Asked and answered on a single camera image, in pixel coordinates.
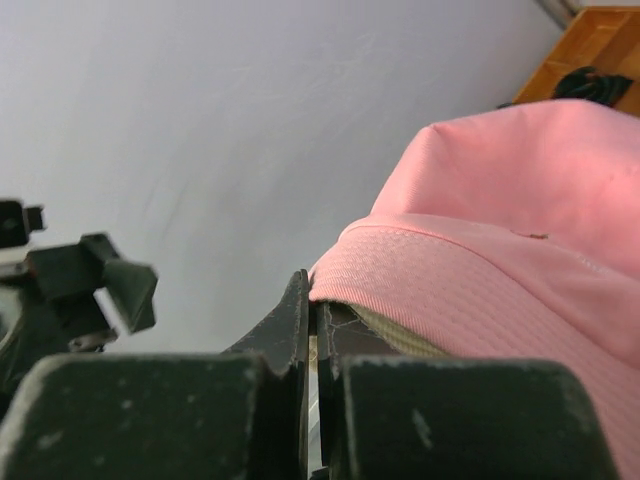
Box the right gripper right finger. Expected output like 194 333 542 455
314 302 399 470

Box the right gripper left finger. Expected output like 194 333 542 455
219 270 310 479

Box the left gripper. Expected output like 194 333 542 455
1 199 158 395

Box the pink bucket hat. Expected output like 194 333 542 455
310 100 639 479

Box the wooden compartment tray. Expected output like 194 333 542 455
513 6 639 116

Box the beige bucket hat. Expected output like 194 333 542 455
309 303 450 373

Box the left aluminium corner post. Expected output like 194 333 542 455
534 0 583 30

